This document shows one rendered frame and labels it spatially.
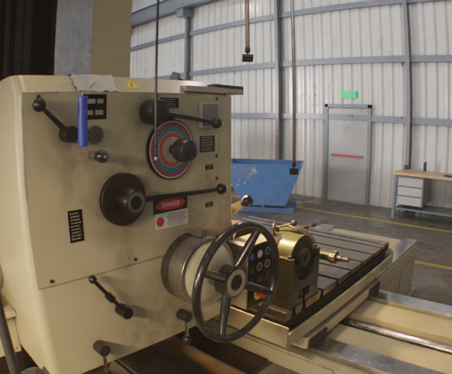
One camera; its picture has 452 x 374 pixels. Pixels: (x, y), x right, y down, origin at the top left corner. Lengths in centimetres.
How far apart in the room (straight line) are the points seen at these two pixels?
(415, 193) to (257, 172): 307
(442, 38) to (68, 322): 822
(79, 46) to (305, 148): 823
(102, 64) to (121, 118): 77
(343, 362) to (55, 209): 139
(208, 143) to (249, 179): 635
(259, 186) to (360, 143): 257
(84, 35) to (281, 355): 174
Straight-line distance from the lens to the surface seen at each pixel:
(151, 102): 109
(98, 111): 106
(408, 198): 772
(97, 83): 109
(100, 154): 99
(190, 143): 113
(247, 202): 142
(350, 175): 900
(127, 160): 111
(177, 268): 119
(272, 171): 755
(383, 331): 220
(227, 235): 106
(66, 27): 178
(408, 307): 245
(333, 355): 189
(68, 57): 176
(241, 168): 764
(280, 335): 169
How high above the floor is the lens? 177
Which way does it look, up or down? 9 degrees down
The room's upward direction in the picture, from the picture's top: straight up
